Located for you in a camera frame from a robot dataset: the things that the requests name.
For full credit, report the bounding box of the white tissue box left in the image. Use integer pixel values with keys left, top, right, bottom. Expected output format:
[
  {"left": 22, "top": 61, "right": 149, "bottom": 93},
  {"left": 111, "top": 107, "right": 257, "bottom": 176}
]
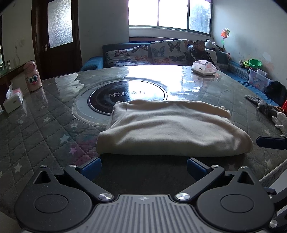
[{"left": 3, "top": 83, "right": 23, "bottom": 114}]

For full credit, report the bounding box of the child in dark jacket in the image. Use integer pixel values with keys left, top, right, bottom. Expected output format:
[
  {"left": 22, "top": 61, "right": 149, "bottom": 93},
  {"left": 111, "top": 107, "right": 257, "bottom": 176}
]
[{"left": 188, "top": 40, "right": 215, "bottom": 66}]

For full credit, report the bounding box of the butterfly cushion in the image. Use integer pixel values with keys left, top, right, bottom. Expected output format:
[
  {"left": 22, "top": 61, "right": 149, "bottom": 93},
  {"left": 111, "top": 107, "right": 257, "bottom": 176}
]
[
  {"left": 105, "top": 46, "right": 151, "bottom": 67},
  {"left": 150, "top": 39, "right": 188, "bottom": 66}
]

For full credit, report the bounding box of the pink cartoon thermos bottle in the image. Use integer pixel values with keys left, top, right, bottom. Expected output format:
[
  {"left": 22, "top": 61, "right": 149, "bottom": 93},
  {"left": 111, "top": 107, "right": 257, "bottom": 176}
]
[{"left": 23, "top": 60, "right": 42, "bottom": 92}]

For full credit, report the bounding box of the butterfly cushion left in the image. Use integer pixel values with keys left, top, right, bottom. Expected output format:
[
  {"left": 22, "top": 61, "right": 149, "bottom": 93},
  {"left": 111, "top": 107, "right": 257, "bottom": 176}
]
[{"left": 105, "top": 46, "right": 151, "bottom": 67}]

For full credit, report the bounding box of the quilted star table cover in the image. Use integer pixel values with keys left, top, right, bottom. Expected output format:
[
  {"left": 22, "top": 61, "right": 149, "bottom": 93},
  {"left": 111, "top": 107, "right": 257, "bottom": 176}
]
[{"left": 1, "top": 65, "right": 281, "bottom": 217}]

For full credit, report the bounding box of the white pink tissue box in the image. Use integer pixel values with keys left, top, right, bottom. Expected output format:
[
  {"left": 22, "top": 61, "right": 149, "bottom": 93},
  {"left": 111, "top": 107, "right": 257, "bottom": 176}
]
[{"left": 191, "top": 60, "right": 217, "bottom": 76}]

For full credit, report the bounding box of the window with green frame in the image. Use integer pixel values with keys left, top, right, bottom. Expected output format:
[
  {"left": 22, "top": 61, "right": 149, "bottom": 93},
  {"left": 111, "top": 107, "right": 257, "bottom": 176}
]
[{"left": 128, "top": 0, "right": 212, "bottom": 34}]

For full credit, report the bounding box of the white glove on table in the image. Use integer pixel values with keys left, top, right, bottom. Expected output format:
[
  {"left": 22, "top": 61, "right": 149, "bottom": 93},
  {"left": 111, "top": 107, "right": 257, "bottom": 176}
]
[{"left": 271, "top": 112, "right": 287, "bottom": 136}]

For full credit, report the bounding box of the cream fleece garment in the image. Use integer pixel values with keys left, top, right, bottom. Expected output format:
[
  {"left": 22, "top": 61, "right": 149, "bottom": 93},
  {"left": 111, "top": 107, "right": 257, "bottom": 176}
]
[{"left": 96, "top": 99, "right": 253, "bottom": 157}]

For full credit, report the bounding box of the black bag on sofa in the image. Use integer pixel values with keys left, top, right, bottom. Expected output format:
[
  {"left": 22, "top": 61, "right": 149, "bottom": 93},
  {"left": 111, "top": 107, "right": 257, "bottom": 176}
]
[{"left": 265, "top": 81, "right": 287, "bottom": 107}]

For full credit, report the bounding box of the round black induction cooktop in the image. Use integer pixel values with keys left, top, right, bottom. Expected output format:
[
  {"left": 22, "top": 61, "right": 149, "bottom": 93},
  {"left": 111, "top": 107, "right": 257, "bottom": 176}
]
[{"left": 87, "top": 79, "right": 167, "bottom": 116}]

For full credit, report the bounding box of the red plastic stool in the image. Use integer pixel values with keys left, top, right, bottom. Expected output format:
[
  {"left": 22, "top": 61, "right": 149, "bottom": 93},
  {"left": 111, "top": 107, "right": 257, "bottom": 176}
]
[{"left": 282, "top": 101, "right": 287, "bottom": 114}]

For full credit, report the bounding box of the butterfly cushion right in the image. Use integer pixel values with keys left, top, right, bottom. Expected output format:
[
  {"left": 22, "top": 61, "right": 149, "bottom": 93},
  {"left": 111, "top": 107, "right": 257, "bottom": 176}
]
[{"left": 150, "top": 39, "right": 188, "bottom": 66}]

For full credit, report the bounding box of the green plastic bowl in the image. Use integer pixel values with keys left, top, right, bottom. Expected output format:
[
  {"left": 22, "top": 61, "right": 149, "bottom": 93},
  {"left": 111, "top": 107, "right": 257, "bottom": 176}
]
[{"left": 248, "top": 59, "right": 263, "bottom": 69}]

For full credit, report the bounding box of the blue sofa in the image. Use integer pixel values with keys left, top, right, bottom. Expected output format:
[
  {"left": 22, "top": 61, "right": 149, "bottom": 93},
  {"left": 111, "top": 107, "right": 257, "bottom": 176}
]
[{"left": 82, "top": 41, "right": 279, "bottom": 106}]

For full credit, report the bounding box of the dark wooden door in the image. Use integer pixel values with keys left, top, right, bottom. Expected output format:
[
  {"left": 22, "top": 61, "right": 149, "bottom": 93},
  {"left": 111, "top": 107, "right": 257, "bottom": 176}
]
[{"left": 31, "top": 0, "right": 82, "bottom": 80}]

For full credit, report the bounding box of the clear plastic storage box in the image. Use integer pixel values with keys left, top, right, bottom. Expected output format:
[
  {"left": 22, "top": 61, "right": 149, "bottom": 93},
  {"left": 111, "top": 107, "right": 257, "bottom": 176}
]
[{"left": 248, "top": 69, "right": 272, "bottom": 92}]

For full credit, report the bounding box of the grey glove on table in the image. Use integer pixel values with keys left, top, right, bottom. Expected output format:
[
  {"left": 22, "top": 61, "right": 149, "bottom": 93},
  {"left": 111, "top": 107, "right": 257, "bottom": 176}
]
[{"left": 245, "top": 95, "right": 284, "bottom": 119}]

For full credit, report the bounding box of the colourful pinwheel toy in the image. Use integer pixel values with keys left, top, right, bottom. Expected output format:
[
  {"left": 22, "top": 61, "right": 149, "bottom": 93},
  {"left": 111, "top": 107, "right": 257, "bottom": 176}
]
[{"left": 221, "top": 28, "right": 230, "bottom": 49}]

